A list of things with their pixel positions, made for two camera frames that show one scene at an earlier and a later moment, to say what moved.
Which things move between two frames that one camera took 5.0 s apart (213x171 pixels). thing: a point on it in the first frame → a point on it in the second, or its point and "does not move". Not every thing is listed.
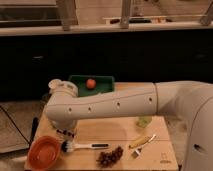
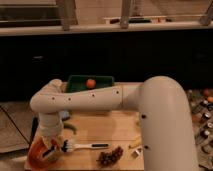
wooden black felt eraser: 65,133 → 52,153
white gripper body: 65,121 → 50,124
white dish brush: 68,145 does not move
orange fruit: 91,83 does not move
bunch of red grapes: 108,158 does not move
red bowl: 43,153 does not move
